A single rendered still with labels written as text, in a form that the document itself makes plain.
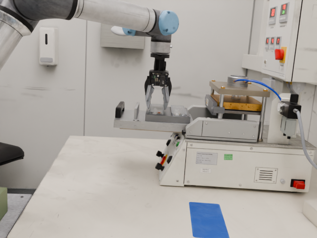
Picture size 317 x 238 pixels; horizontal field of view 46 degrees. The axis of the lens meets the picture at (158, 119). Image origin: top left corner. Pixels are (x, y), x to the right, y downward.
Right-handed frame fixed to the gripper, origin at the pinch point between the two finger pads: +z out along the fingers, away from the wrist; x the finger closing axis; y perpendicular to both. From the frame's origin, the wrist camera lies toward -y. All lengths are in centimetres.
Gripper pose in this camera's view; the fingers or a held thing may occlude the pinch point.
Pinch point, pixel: (156, 106)
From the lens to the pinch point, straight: 146.5
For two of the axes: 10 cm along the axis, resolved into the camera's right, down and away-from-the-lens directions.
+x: 10.0, 0.7, 0.0
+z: -0.6, 9.7, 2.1
